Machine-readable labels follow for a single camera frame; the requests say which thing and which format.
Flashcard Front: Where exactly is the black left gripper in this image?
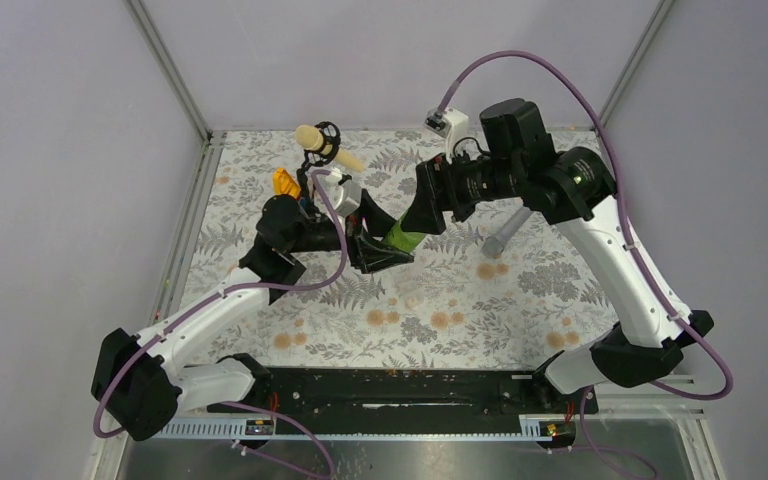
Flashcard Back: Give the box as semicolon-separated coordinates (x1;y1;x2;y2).
288;191;416;272

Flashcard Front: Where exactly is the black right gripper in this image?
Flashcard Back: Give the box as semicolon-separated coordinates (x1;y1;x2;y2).
400;142;523;233

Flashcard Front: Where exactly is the green pill bottle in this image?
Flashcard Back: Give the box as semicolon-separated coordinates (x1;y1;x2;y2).
381;213;427;253

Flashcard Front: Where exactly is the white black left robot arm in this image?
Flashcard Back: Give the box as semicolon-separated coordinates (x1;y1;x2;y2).
91;187;423;441

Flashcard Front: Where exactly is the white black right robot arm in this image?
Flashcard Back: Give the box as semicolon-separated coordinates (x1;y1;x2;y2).
385;98;714;412

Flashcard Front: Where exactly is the grey cylinder tube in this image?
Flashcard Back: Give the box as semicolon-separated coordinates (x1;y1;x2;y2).
481;207;533;258

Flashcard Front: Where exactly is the black tripod microphone stand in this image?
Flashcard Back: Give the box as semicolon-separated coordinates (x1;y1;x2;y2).
294;121;341;203

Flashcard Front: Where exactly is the floral patterned table mat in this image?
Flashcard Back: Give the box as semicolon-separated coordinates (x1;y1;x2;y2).
181;130;617;369

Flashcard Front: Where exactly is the yellow toy block piece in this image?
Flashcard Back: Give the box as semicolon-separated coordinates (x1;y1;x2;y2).
272;168;301;200

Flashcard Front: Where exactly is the cream microphone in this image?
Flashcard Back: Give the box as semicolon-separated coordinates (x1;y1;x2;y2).
294;121;365;173

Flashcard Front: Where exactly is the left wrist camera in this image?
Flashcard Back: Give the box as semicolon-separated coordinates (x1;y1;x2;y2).
323;169;363;218

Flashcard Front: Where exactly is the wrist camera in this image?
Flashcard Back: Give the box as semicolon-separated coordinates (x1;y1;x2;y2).
423;107;469;159
323;169;363;218

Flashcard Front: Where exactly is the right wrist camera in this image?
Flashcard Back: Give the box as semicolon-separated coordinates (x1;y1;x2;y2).
423;107;469;159

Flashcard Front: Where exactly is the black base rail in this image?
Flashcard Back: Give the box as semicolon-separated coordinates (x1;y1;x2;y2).
232;353;598;437

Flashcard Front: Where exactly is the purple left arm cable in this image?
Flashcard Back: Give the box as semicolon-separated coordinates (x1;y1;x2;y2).
92;168;351;441

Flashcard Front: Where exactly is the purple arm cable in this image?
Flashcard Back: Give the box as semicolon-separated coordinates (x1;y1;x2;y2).
92;168;351;441
436;50;735;402

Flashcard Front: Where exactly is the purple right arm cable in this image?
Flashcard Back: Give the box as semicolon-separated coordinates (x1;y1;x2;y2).
436;50;735;402

